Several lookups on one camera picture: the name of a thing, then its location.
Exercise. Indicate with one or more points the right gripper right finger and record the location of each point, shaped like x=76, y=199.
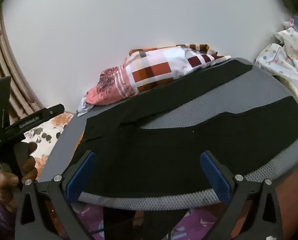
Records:
x=263, y=220

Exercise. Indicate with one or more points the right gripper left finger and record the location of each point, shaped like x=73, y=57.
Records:
x=33, y=218

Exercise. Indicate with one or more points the black pants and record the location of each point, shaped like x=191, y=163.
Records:
x=144, y=224

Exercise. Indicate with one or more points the purple patterned clothing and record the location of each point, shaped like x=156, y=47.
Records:
x=88, y=219

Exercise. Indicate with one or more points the left hand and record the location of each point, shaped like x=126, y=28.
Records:
x=8, y=181

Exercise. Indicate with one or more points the floral white pillow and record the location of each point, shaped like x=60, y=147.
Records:
x=45, y=136

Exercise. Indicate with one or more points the wooden headboard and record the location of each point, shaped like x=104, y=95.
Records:
x=21, y=100

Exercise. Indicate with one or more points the light blue striped cloth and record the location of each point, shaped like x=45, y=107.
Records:
x=84, y=107

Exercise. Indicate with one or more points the grey mesh mattress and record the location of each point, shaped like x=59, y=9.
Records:
x=148, y=148

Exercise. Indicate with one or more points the white patterned bedsheet pile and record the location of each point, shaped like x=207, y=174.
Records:
x=280, y=58

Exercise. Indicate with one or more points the pink checked pillow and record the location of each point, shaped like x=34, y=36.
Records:
x=146, y=69

